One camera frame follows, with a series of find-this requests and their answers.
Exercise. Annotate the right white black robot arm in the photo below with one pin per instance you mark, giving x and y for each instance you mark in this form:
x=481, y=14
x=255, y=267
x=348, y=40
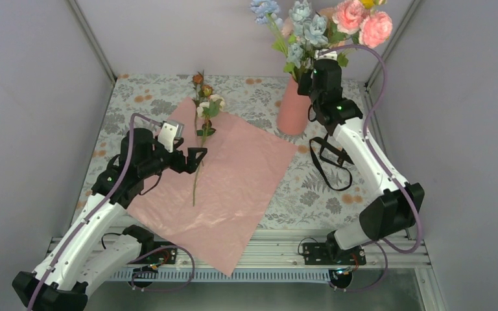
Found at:
x=396, y=202

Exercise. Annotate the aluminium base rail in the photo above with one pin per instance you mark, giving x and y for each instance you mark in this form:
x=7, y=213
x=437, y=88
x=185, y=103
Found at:
x=272, y=255

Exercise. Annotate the orange red flower stem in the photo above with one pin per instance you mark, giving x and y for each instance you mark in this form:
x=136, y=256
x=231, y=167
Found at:
x=202, y=90

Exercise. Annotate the purple pink wrapping paper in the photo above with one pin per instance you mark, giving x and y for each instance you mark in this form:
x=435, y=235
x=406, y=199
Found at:
x=214, y=213

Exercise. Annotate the floral patterned table mat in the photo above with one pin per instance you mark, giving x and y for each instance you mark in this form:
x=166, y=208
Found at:
x=305, y=199

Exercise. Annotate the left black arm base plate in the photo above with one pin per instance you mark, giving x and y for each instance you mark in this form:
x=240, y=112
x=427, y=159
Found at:
x=165, y=256

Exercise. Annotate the light blue peony flower stem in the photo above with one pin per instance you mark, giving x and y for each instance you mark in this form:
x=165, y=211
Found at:
x=309, y=36

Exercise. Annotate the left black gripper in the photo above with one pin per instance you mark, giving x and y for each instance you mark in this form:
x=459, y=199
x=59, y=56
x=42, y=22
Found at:
x=190, y=167

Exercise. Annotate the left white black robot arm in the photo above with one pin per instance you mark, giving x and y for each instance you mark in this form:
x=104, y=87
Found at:
x=69, y=274

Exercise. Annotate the bright pink rose flower stem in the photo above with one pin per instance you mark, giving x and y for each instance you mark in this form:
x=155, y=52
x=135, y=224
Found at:
x=369, y=28

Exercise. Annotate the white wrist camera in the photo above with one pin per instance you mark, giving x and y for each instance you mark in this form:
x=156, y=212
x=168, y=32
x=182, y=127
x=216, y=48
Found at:
x=330, y=55
x=171, y=131

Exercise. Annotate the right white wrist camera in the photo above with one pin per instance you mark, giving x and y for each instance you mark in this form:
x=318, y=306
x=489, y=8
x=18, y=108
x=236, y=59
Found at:
x=330, y=55

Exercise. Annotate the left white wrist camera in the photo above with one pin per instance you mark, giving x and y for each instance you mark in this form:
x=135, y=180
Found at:
x=171, y=131

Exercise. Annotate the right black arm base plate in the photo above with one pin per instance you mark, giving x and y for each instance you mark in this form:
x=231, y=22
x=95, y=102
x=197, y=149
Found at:
x=323, y=254

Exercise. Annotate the pink cylindrical vase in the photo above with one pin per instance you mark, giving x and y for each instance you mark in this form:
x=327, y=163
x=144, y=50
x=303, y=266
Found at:
x=292, y=117

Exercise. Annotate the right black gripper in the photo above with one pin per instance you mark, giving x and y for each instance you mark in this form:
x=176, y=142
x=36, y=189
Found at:
x=302, y=88

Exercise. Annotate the white rose flower stem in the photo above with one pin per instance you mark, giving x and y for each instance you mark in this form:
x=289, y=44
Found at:
x=204, y=141

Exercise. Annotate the yellow flower stem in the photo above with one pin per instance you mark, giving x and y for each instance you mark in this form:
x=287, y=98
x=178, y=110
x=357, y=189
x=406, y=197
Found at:
x=369, y=4

